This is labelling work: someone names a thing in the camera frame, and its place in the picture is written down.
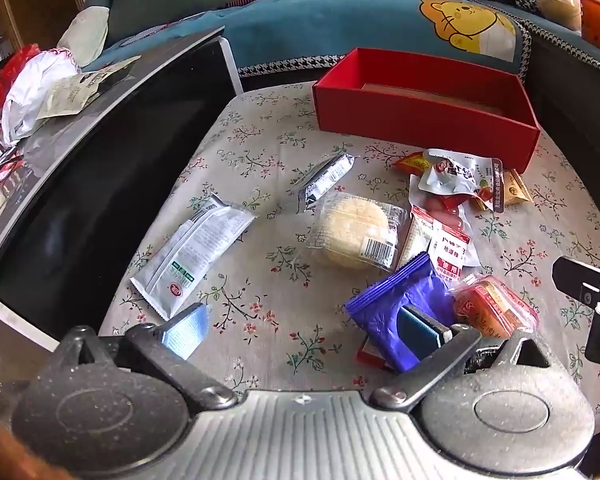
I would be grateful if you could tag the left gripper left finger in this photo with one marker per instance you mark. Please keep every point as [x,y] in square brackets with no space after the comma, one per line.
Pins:
[162,352]

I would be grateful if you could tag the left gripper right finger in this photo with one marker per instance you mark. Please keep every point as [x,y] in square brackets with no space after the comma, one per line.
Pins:
[441,352]

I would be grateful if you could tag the blue snack packet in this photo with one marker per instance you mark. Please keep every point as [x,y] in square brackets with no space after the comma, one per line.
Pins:
[375,310]

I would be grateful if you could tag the red mooncake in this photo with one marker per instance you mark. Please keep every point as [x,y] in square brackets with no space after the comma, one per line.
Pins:
[487,304]

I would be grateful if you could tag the white long snack packet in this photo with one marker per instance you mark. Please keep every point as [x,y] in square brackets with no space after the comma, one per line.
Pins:
[170,276]

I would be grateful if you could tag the red white spicy strip packet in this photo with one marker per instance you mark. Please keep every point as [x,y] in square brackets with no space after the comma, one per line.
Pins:
[446,247]

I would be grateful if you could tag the gold foil snack packet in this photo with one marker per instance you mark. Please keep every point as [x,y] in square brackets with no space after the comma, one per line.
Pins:
[512,189]

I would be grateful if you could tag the round pastry clear wrapper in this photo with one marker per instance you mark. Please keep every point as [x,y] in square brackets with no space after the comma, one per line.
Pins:
[355,232]

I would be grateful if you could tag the white duck snack pouch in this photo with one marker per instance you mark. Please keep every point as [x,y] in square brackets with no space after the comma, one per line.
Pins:
[460,174]

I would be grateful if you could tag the Kaprons wafer packet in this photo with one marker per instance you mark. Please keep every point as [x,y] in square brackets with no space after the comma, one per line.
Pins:
[310,189]

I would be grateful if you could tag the vacuum packed pink sausages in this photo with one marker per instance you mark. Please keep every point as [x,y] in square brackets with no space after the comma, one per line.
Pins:
[454,217]

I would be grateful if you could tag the red yellow snack packet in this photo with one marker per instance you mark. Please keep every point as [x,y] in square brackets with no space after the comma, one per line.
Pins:
[414,164]

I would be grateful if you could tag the floral tablecloth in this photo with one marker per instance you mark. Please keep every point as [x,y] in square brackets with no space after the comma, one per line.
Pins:
[278,317]

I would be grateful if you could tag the black glossy coffee table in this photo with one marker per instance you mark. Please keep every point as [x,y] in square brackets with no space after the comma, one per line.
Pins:
[89,186]

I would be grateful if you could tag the red cardboard box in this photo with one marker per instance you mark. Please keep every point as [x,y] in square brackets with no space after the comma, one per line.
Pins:
[430,102]

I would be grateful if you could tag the paper packet on table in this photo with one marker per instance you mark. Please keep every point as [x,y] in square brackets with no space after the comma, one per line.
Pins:
[67,97]

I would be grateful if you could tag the white red plastic bag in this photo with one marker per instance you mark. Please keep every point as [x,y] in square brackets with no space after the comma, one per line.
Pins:
[24,82]

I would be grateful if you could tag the blue lion sofa cover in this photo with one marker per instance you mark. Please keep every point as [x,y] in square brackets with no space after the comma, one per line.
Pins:
[280,36]

